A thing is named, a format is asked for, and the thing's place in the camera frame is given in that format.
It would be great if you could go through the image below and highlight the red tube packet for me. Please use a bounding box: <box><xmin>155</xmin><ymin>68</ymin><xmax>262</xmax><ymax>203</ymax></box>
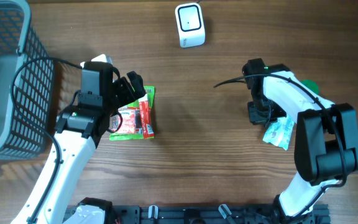
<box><xmin>139</xmin><ymin>94</ymin><xmax>155</xmax><ymax>139</ymax></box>

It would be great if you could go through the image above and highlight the pale green wipes packet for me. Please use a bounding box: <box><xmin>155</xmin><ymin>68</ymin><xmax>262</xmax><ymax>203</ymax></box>
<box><xmin>262</xmin><ymin>116</ymin><xmax>295</xmax><ymax>151</ymax></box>

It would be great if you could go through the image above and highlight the green snack bag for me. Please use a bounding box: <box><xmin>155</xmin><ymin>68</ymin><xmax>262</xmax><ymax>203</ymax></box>
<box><xmin>109</xmin><ymin>86</ymin><xmax>155</xmax><ymax>141</ymax></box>

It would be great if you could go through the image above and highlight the green lid spice jar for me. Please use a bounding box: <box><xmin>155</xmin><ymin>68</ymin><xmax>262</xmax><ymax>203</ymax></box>
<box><xmin>301</xmin><ymin>80</ymin><xmax>319</xmax><ymax>95</ymax></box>

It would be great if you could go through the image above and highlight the white red tissue packet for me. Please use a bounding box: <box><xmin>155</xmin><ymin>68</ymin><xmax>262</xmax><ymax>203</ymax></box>
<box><xmin>111</xmin><ymin>109</ymin><xmax>136</xmax><ymax>134</ymax></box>

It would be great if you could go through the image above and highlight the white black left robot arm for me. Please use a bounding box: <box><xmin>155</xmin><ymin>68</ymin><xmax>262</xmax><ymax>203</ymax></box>
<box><xmin>13</xmin><ymin>70</ymin><xmax>146</xmax><ymax>223</ymax></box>

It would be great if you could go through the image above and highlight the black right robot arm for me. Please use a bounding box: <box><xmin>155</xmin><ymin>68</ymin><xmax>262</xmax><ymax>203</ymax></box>
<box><xmin>242</xmin><ymin>58</ymin><xmax>358</xmax><ymax>223</ymax></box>

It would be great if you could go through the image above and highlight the white barcode scanner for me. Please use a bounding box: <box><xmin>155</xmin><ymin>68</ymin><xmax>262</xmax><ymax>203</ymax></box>
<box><xmin>175</xmin><ymin>2</ymin><xmax>206</xmax><ymax>48</ymax></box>

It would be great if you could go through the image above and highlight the grey plastic basket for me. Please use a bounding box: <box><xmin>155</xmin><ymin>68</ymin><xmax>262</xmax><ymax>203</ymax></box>
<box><xmin>0</xmin><ymin>0</ymin><xmax>55</xmax><ymax>160</ymax></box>

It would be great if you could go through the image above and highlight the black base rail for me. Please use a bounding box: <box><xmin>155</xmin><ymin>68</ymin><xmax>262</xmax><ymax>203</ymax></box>
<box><xmin>112</xmin><ymin>204</ymin><xmax>331</xmax><ymax>224</ymax></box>

